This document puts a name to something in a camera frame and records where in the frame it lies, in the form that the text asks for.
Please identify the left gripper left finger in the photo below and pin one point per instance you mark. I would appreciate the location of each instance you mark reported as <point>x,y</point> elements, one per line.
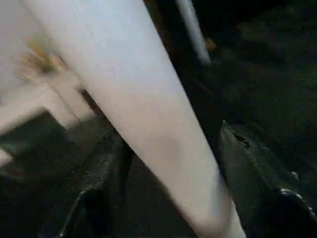
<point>99,198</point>

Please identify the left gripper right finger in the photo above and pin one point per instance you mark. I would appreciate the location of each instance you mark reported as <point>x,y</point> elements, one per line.
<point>267,193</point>

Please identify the white plastic table top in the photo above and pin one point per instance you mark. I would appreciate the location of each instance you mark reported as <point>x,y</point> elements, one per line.
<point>29,86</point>

